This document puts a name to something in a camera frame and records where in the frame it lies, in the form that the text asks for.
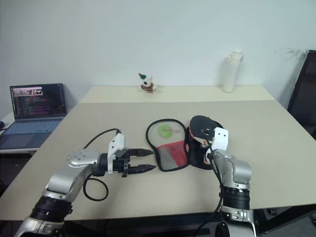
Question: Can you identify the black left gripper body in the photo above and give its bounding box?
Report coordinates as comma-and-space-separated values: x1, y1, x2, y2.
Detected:
113, 147, 132, 178

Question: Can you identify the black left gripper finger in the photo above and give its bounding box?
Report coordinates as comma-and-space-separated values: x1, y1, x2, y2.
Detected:
122, 163, 157, 178
128, 148, 155, 158

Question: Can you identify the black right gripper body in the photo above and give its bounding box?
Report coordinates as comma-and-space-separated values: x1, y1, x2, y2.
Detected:
201, 127, 215, 140

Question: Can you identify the black red paddle case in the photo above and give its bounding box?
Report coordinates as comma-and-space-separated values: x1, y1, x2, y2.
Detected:
145, 118, 224, 171

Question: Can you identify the white water bottle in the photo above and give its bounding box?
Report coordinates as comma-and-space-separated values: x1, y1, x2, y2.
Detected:
223, 50, 244, 93

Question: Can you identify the white plush dog toy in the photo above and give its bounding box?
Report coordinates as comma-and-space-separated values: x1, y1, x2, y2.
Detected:
138, 72, 159, 94

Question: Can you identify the dark round cylinder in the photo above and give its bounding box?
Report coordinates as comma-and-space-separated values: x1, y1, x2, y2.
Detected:
213, 220, 231, 237

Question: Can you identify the black office chair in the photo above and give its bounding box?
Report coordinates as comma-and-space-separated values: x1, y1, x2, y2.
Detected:
287, 49, 316, 140

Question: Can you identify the open blue laptop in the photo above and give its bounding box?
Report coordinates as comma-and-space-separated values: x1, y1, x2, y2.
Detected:
0, 83, 68, 151

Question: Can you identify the black box under table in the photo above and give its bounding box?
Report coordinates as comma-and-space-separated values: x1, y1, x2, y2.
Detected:
261, 207, 281, 233

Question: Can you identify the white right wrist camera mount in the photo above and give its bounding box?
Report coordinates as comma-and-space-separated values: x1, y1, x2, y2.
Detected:
211, 127, 229, 151

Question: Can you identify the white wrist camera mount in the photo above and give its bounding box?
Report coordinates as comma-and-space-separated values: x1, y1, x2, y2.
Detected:
108, 133, 127, 174
211, 127, 229, 151

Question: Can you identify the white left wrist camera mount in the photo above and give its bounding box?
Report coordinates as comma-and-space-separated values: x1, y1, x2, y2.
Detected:
108, 133, 127, 174

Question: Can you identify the green ring charm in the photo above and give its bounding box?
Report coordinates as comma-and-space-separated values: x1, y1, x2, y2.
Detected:
158, 124, 174, 138

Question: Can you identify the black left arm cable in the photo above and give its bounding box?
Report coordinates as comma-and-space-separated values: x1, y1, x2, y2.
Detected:
83, 127, 121, 201

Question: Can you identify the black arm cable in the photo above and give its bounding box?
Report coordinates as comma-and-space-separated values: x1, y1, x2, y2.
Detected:
195, 128, 224, 237
83, 127, 121, 201

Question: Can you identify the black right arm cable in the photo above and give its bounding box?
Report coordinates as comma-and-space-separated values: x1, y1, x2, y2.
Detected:
195, 128, 224, 237

